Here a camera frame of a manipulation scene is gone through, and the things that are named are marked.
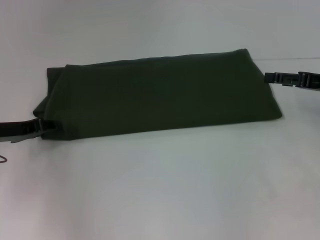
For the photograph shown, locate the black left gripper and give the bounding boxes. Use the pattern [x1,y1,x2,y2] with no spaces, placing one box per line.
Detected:
[0,118,63,145]

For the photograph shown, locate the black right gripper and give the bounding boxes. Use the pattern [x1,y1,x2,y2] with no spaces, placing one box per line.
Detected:
[263,70,320,91]

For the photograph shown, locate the dark green shirt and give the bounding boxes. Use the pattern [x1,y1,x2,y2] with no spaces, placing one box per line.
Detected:
[33,47,284,143]

